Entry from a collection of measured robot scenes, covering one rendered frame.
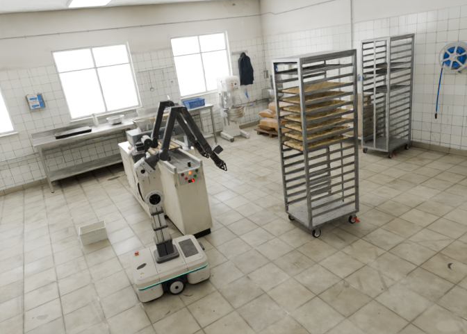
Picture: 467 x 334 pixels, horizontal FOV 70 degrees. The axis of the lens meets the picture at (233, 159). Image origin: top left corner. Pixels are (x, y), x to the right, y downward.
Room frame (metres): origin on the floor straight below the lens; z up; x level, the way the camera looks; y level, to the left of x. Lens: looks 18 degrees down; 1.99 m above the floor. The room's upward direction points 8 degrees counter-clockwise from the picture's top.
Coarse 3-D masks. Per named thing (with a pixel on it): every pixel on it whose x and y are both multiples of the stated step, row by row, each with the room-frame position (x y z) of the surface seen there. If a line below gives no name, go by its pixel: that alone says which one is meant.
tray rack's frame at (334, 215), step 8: (288, 56) 3.48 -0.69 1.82; (296, 56) 3.29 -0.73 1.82; (304, 56) 3.10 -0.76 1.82; (312, 56) 3.02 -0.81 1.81; (320, 56) 3.06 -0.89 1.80; (328, 56) 3.09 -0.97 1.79; (352, 56) 3.22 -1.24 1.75; (352, 64) 3.22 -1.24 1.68; (352, 72) 3.22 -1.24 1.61; (328, 192) 3.64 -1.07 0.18; (320, 200) 3.53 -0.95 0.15; (328, 200) 3.51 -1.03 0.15; (296, 208) 3.42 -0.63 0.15; (304, 208) 3.39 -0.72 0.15; (320, 208) 3.34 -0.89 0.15; (328, 208) 3.31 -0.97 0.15; (344, 208) 3.26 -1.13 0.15; (352, 208) 3.24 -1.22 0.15; (296, 216) 3.24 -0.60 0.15; (304, 216) 3.22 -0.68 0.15; (320, 216) 3.17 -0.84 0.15; (328, 216) 3.15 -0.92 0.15; (336, 216) 3.12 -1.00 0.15; (344, 216) 3.13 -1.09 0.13; (352, 216) 3.17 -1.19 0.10; (304, 224) 3.07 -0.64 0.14; (320, 224) 3.02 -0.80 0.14
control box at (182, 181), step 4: (192, 168) 3.32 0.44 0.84; (196, 168) 3.31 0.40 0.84; (180, 172) 3.24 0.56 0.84; (184, 172) 3.25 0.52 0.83; (192, 172) 3.29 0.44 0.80; (196, 172) 3.31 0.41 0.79; (200, 172) 3.33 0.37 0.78; (180, 176) 3.23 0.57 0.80; (184, 176) 3.25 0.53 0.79; (188, 176) 3.27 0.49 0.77; (192, 176) 3.29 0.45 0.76; (196, 176) 3.30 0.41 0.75; (200, 176) 3.32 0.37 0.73; (180, 180) 3.22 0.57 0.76; (184, 180) 3.24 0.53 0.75; (188, 180) 3.26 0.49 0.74; (196, 180) 3.30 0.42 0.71; (180, 184) 3.23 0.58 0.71; (184, 184) 3.24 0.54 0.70
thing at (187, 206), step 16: (176, 160) 3.66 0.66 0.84; (176, 176) 3.24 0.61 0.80; (176, 192) 3.24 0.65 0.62; (192, 192) 3.30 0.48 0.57; (176, 208) 3.36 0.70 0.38; (192, 208) 3.29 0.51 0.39; (208, 208) 3.37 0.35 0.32; (176, 224) 3.50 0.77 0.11; (192, 224) 3.27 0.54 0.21; (208, 224) 3.36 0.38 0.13
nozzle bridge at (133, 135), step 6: (174, 126) 3.99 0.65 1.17; (180, 126) 4.11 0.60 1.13; (126, 132) 4.01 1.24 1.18; (132, 132) 3.96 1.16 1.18; (138, 132) 3.90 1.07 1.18; (144, 132) 3.86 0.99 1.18; (150, 132) 3.86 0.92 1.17; (162, 132) 4.00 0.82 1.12; (180, 132) 4.10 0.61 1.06; (132, 138) 3.77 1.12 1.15; (138, 138) 3.87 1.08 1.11; (162, 138) 3.97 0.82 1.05; (186, 138) 4.17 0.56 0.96; (132, 144) 3.85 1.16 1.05; (186, 144) 4.21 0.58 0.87
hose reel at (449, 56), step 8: (448, 48) 4.85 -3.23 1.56; (456, 48) 4.66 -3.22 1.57; (464, 48) 4.66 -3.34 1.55; (448, 56) 4.76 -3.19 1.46; (456, 56) 4.66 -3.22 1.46; (464, 56) 4.58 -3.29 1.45; (440, 64) 4.84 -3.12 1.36; (448, 64) 4.75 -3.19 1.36; (456, 64) 4.66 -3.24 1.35; (464, 64) 4.56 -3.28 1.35; (440, 80) 4.86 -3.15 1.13
